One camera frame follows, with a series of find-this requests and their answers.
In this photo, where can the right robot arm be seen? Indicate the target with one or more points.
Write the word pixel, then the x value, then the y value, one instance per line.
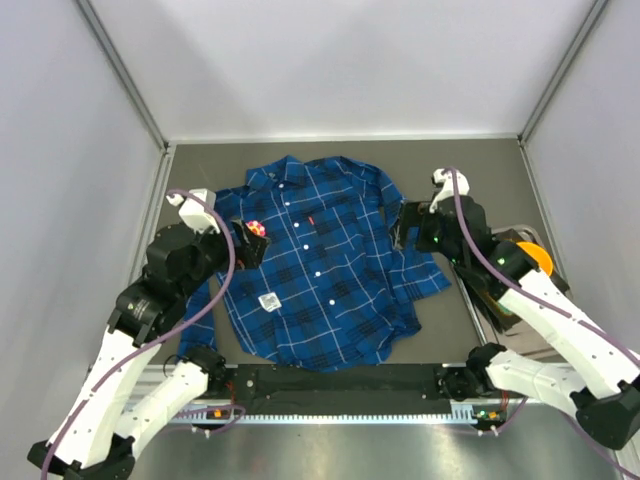
pixel 599 385

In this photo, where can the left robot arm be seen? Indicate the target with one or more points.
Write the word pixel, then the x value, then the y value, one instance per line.
pixel 104 434

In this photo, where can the white paper tag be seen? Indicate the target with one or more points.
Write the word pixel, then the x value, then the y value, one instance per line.
pixel 269 302

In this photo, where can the green square tray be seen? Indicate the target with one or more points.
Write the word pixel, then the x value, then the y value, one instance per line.
pixel 501 318

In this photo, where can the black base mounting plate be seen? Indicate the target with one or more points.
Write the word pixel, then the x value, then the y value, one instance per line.
pixel 367 390

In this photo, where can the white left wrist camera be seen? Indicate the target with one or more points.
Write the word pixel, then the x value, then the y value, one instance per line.
pixel 192 213

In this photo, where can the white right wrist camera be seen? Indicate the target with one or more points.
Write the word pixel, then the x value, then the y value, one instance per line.
pixel 447 182

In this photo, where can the pink pompom brooch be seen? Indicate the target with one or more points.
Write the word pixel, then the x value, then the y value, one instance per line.
pixel 257 228

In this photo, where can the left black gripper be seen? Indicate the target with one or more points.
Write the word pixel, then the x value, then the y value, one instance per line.
pixel 239 242

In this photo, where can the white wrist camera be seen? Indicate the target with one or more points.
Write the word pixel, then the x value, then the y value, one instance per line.
pixel 447 182
pixel 192 213

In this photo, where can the orange plastic bowl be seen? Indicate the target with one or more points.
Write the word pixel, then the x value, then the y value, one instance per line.
pixel 539 254

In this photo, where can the blue plaid button shirt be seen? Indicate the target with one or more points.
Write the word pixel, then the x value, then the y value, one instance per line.
pixel 347 293

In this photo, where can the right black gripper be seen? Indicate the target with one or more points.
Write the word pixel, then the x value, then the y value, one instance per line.
pixel 417 226

